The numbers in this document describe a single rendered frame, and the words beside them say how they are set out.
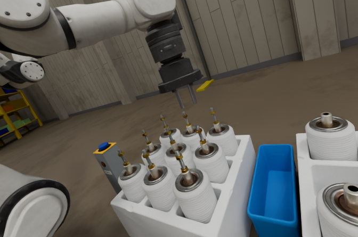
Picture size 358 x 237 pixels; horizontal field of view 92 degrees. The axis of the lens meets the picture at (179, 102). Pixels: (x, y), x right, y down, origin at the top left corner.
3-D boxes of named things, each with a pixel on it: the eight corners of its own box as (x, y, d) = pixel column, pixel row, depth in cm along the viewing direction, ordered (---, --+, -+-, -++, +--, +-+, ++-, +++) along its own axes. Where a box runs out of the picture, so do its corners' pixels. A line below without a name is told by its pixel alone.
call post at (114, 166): (136, 215, 73) (102, 154, 65) (126, 211, 77) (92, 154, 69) (147, 201, 78) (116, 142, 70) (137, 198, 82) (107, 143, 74)
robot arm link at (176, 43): (159, 96, 43) (139, 49, 40) (160, 90, 52) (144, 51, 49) (206, 78, 43) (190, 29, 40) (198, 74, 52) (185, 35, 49)
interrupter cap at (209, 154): (218, 157, 48) (217, 155, 48) (193, 161, 51) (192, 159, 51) (219, 142, 55) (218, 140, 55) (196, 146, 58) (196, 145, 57)
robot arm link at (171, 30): (161, 41, 38) (140, -14, 35) (140, 52, 47) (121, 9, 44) (194, 30, 45) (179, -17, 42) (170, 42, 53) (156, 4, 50)
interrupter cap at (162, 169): (164, 163, 55) (163, 162, 55) (171, 176, 48) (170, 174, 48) (142, 176, 53) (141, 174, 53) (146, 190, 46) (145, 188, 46)
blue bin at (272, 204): (306, 262, 41) (297, 225, 38) (257, 247, 47) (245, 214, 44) (298, 171, 64) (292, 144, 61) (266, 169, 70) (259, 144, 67)
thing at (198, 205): (215, 258, 42) (190, 202, 37) (188, 236, 49) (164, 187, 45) (234, 225, 48) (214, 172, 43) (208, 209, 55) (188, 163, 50)
